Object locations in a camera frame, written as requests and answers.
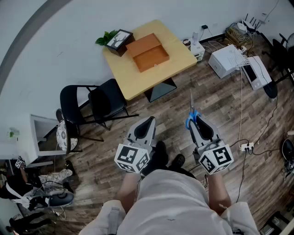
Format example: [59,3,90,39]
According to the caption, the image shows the black folding chair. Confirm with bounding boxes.
[60,78,140,153]

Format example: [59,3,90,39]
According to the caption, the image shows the orange box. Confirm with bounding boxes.
[125,33,170,73]

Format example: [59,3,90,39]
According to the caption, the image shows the green leafy plant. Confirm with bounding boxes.
[95,30,119,46]

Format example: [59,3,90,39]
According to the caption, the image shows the black framed deer picture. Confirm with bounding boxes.
[104,29,135,57]

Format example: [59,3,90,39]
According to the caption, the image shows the white power strip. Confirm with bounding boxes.
[240,142,254,152]

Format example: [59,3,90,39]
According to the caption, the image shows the black office chair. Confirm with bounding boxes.
[259,33,294,85]

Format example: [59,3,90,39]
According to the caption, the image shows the person's white shirt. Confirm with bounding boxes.
[79,168,260,235]

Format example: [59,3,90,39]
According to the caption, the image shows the white open cabinet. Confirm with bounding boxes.
[29,114,67,166]

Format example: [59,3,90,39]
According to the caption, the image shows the white wire rack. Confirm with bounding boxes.
[227,49,250,68]

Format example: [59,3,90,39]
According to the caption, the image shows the person's left black shoe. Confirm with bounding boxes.
[141,141,170,176]

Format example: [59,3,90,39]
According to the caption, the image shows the white printer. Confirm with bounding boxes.
[208,44,243,79]

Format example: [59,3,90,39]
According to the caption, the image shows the patterned cushion stool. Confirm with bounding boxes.
[56,109,80,155]

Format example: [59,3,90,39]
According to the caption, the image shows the small white box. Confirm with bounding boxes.
[189,41,206,62]

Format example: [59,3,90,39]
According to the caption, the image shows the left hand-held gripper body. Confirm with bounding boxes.
[114,137,156,174]

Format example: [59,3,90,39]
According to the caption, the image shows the wooden crate with cables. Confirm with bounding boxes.
[225,22,253,46]

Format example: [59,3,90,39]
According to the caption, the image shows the person's right forearm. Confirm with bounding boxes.
[206,173,232,216]

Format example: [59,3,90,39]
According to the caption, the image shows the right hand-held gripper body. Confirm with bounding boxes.
[192,139,234,175]

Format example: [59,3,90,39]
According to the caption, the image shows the light wooden table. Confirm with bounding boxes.
[102,19,198,103]

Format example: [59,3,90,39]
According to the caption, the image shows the person's black shoe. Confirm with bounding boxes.
[169,153,186,171]
[141,141,170,176]

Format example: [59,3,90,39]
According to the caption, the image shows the person's left forearm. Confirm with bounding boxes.
[117,172,143,208]

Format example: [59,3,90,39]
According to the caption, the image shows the white router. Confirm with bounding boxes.
[241,13,264,33]

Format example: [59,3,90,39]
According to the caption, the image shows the black round stool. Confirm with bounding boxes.
[47,192,74,207]

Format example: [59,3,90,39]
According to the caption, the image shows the person's right black shoe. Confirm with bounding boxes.
[169,153,186,171]

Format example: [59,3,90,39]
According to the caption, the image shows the blue-handled scissors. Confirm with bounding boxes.
[185,88,202,130]

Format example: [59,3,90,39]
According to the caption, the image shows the white flat appliance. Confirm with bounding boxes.
[241,56,273,91]

